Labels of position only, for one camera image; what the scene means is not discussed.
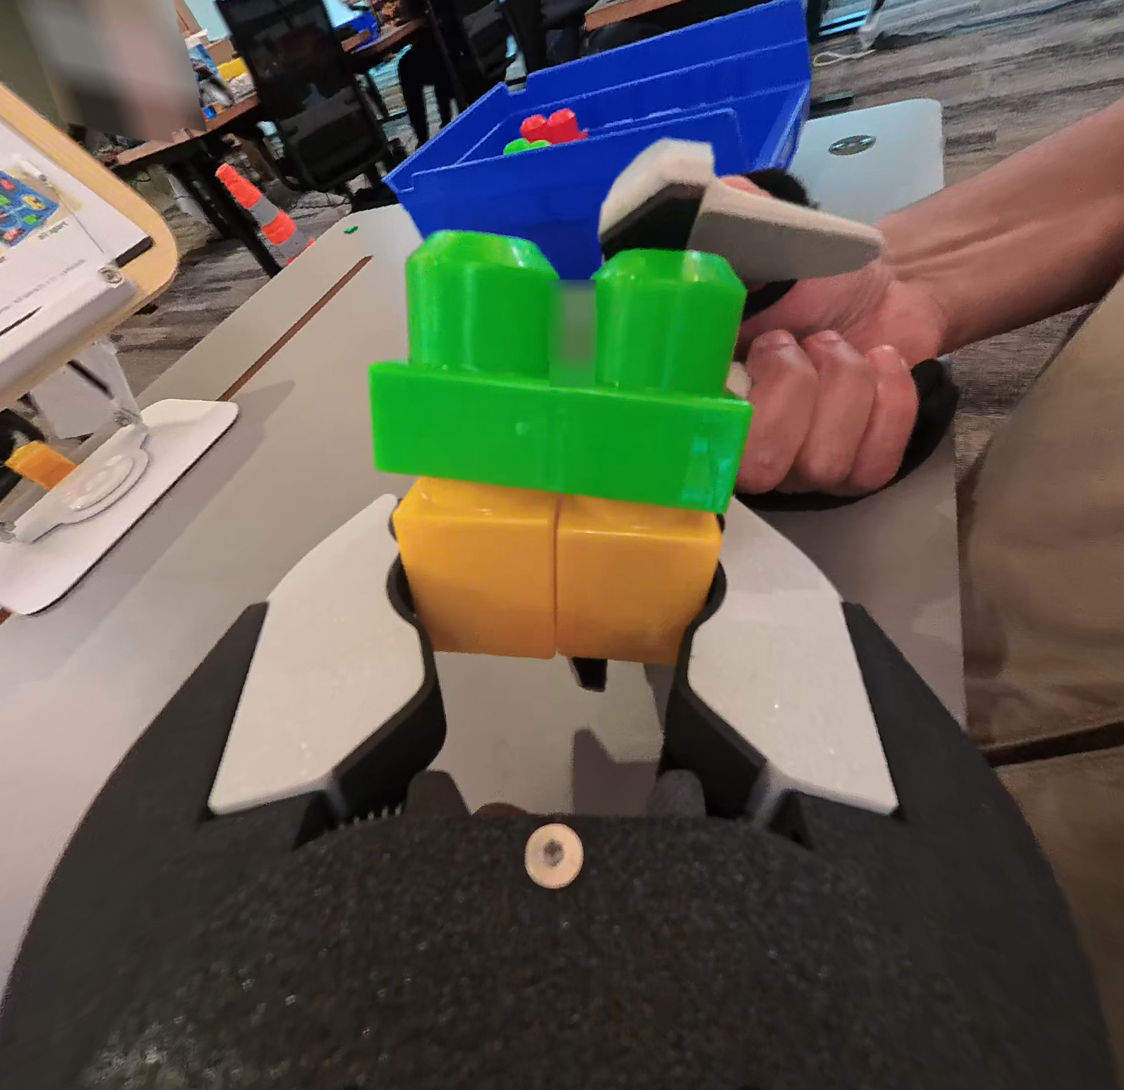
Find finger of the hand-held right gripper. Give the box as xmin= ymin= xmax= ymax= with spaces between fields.
xmin=685 ymin=178 xmax=888 ymax=288
xmin=598 ymin=139 xmax=721 ymax=258

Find orange traffic cone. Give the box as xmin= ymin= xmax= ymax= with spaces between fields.
xmin=215 ymin=163 xmax=303 ymax=258

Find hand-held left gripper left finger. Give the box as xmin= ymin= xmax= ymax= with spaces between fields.
xmin=207 ymin=494 xmax=449 ymax=815

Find white document stand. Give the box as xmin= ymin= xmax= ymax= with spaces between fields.
xmin=0 ymin=266 xmax=238 ymax=618

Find pile of colourful toy blocks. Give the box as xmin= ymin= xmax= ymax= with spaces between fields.
xmin=505 ymin=110 xmax=587 ymax=156

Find black office chair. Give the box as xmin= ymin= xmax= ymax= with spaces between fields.
xmin=220 ymin=0 xmax=396 ymax=205

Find person's right forearm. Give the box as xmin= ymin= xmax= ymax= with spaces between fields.
xmin=879 ymin=99 xmax=1124 ymax=345

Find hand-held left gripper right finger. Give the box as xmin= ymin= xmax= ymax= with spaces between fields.
xmin=664 ymin=503 xmax=900 ymax=820

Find yellow toy block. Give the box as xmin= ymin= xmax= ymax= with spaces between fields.
xmin=392 ymin=477 xmax=563 ymax=658
xmin=554 ymin=494 xmax=725 ymax=667

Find small orange cube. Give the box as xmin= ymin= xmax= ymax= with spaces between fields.
xmin=7 ymin=444 xmax=80 ymax=491

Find printed instruction sheet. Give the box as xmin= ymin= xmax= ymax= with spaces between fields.
xmin=0 ymin=117 xmax=150 ymax=345

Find blue plastic bin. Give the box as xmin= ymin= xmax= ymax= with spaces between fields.
xmin=383 ymin=0 xmax=812 ymax=284

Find person's beige trousers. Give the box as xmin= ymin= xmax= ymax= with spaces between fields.
xmin=958 ymin=283 xmax=1124 ymax=1022

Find green double toy block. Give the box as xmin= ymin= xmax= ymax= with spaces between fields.
xmin=369 ymin=231 xmax=752 ymax=516

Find person's right hand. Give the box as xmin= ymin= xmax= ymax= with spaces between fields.
xmin=729 ymin=266 xmax=949 ymax=497

